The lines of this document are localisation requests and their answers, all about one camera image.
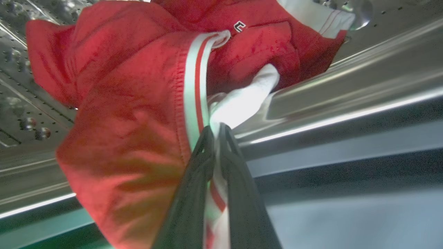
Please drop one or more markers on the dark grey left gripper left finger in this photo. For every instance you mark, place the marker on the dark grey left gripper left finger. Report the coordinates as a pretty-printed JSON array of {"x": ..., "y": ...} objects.
[{"x": 188, "y": 207}]

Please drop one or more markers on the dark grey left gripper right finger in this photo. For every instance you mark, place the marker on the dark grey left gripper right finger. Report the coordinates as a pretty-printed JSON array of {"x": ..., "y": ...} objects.
[{"x": 244, "y": 207}]

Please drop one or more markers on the red garment with white stripes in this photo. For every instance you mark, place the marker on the red garment with white stripes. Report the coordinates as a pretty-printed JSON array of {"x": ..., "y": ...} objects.
[{"x": 121, "y": 103}]

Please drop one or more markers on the white washing machine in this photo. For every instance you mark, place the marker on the white washing machine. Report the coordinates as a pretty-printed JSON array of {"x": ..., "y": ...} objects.
[{"x": 346, "y": 207}]

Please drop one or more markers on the grey rubber door gasket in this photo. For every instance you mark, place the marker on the grey rubber door gasket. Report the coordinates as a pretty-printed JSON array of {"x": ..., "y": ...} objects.
[{"x": 346, "y": 221}]

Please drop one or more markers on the perforated steel washer drum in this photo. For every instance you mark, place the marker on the perforated steel washer drum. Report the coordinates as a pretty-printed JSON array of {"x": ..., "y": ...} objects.
[{"x": 20, "y": 103}]

